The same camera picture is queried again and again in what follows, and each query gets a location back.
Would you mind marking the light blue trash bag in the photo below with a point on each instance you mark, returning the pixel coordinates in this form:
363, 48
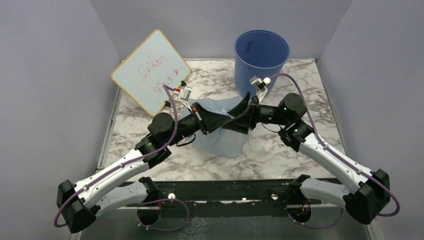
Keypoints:
222, 142

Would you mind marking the yellow-framed whiteboard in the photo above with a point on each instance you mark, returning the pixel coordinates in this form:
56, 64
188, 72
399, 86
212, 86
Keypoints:
142, 74

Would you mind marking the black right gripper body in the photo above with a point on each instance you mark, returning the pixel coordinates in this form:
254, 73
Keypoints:
265, 113

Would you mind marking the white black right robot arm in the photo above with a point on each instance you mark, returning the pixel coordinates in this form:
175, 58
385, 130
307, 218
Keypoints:
363, 193

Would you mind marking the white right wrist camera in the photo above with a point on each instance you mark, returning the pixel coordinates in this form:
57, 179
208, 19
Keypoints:
261, 86

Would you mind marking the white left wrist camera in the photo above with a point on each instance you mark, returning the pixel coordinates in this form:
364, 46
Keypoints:
184, 95

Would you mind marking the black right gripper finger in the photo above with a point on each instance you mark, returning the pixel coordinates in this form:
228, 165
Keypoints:
241, 106
240, 124

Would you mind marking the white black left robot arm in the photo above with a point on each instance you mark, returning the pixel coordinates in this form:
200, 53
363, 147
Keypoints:
80, 203

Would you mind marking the black metal mounting rail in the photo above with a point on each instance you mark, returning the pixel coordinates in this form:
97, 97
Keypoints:
224, 198

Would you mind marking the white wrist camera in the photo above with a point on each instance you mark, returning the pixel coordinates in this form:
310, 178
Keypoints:
184, 95
261, 86

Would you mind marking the blue plastic trash bin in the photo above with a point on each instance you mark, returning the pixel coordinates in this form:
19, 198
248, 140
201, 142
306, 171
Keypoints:
258, 53

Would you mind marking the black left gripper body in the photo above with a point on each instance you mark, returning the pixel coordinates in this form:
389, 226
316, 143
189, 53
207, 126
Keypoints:
188, 126

